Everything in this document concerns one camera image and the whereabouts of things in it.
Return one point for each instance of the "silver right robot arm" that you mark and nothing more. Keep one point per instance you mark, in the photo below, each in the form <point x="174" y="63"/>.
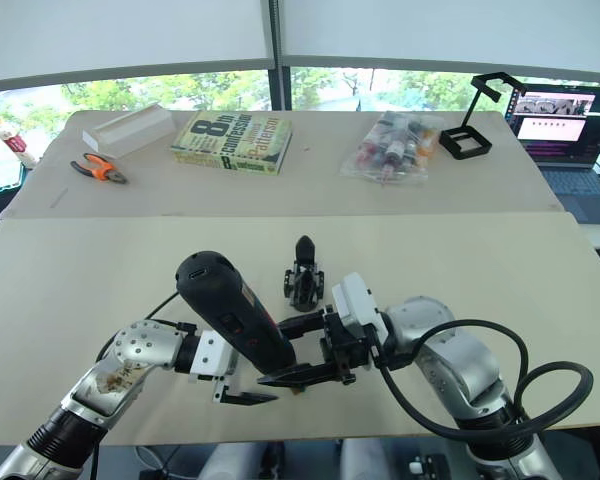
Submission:
<point x="460" y="360"/>

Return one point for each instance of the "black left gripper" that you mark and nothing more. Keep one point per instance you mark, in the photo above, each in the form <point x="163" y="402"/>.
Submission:
<point x="233" y="366"/>

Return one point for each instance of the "grey rounded shape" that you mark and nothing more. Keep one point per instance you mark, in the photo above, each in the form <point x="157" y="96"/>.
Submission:
<point x="232" y="462"/>
<point x="372" y="462"/>

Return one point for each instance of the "green plastic bin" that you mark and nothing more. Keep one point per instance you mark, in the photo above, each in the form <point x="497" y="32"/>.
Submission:
<point x="2" y="180"/>

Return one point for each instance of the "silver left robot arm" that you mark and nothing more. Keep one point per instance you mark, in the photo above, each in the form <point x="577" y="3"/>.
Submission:
<point x="140" y="350"/>

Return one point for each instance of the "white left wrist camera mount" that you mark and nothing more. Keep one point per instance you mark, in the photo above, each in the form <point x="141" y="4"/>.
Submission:
<point x="207" y="357"/>

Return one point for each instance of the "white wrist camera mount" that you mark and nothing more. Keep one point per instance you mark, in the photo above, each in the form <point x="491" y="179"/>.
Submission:
<point x="357" y="300"/>
<point x="207" y="357"/>

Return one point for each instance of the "white bottle with red label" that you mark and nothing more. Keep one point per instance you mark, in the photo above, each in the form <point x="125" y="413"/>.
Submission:
<point x="14" y="142"/>

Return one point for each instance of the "white roller blind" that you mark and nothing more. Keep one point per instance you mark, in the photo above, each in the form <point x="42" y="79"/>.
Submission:
<point x="120" y="35"/>
<point x="455" y="30"/>

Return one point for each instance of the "blue black Bosch electric screwdriver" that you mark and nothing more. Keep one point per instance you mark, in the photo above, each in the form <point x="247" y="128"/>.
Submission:
<point x="220" y="300"/>

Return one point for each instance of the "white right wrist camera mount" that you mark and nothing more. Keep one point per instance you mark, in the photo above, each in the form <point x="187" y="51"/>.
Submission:
<point x="357" y="300"/>

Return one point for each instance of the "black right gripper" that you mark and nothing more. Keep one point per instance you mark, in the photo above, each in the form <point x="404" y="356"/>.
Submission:
<point x="347" y="347"/>

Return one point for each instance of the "green yellow paperback book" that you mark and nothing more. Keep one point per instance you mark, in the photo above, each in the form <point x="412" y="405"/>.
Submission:
<point x="230" y="142"/>

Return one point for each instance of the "white angled plastic block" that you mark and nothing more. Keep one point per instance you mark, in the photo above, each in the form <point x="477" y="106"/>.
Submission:
<point x="125" y="131"/>

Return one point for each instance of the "open grey laptop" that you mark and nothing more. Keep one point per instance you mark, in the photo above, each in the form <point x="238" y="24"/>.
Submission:
<point x="570" y="150"/>

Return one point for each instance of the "black frame stand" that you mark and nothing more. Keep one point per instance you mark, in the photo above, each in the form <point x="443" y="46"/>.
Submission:
<point x="462" y="142"/>

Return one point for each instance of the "dark window frame pillar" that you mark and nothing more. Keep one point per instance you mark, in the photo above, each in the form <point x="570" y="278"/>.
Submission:
<point x="279" y="50"/>

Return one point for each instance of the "clear bag of small bottles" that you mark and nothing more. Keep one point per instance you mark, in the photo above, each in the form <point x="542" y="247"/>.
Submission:
<point x="392" y="147"/>

